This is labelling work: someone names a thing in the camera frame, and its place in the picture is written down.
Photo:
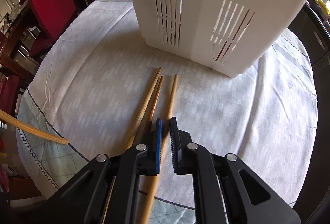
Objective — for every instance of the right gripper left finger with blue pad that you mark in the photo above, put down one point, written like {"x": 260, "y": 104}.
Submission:
{"x": 149, "y": 164}

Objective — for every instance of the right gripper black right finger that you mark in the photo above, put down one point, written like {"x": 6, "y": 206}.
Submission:
{"x": 179, "y": 141}

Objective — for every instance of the light wooden chopstick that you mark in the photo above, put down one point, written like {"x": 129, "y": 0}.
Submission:
{"x": 32, "y": 130}

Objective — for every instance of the dark brown chopstick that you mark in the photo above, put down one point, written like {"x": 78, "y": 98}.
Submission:
{"x": 229, "y": 30}

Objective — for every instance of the wooden chopstick on table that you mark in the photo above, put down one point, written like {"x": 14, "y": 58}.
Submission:
{"x": 132, "y": 131}
{"x": 152, "y": 182}
{"x": 147, "y": 121}

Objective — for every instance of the white patterned tablecloth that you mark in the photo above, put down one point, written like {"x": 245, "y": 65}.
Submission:
{"x": 92, "y": 82}

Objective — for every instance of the white plastic utensil holder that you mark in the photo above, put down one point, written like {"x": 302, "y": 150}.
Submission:
{"x": 214, "y": 7}

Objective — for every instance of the red chair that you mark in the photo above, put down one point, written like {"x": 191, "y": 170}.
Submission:
{"x": 54, "y": 17}

